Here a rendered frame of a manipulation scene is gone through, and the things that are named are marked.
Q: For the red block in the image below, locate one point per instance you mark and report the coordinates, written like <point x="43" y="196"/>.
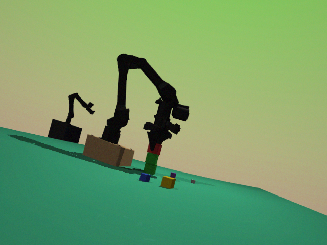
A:
<point x="156" y="150"/>

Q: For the green block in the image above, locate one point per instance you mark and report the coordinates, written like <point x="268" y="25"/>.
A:
<point x="152" y="158"/>
<point x="150" y="168"/>

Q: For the blue cube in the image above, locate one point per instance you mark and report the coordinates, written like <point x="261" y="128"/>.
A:
<point x="145" y="177"/>

